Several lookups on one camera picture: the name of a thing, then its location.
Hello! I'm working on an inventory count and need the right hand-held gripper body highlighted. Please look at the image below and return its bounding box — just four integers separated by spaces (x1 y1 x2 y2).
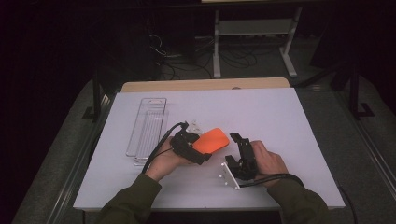
219 138 260 190

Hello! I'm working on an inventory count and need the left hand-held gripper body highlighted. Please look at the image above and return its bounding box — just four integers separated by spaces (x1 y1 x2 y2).
169 119 205 165

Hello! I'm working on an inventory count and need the orange phone case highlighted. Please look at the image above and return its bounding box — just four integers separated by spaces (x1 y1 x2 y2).
191 127 231 155

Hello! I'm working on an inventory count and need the clear plastic packaging box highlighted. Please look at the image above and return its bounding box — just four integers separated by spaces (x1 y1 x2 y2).
125 97 168 159

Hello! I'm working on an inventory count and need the person's right hand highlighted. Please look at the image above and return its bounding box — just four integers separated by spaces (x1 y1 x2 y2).
250 140 289 188

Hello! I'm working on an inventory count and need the person's left hand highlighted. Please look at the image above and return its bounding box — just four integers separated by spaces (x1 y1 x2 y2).
144 136 196 183

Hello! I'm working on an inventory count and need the black floor stand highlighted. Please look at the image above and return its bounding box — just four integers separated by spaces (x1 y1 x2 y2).
347 62 375 120
82 70 110 123

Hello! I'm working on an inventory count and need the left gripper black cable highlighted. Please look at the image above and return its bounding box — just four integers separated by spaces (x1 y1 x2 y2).
141 121 190 175

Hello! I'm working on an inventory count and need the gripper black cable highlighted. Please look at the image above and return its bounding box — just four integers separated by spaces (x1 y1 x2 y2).
141 121 190 175
238 173 358 224

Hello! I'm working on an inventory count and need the thin black cable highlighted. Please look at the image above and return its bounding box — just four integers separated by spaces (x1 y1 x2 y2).
148 147 175 163

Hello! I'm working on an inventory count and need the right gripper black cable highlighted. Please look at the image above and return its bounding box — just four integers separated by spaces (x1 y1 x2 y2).
238 173 358 224

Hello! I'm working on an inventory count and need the tangle of floor cables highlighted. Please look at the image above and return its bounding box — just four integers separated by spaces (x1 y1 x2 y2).
148 34 281 80

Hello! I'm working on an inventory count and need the white metal table frame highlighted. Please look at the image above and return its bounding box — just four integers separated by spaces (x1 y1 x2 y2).
213 7 304 78

